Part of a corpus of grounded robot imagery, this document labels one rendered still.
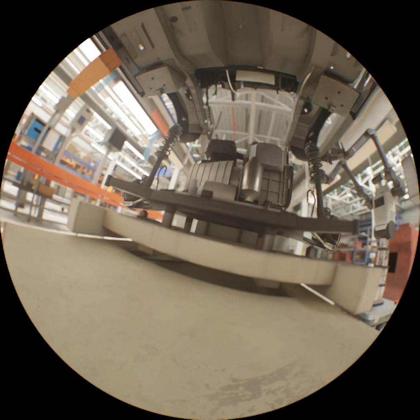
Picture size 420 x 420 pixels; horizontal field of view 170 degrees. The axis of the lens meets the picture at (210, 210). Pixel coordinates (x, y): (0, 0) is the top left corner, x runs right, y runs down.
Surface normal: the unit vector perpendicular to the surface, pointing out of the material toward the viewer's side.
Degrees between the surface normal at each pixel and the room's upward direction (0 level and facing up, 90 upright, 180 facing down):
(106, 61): 90
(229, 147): 90
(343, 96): 180
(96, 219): 90
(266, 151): 90
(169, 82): 180
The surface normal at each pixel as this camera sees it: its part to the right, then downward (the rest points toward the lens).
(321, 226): -0.43, -0.25
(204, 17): 0.50, 0.82
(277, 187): -0.18, -0.22
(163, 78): -0.23, 0.96
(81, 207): 0.96, 0.19
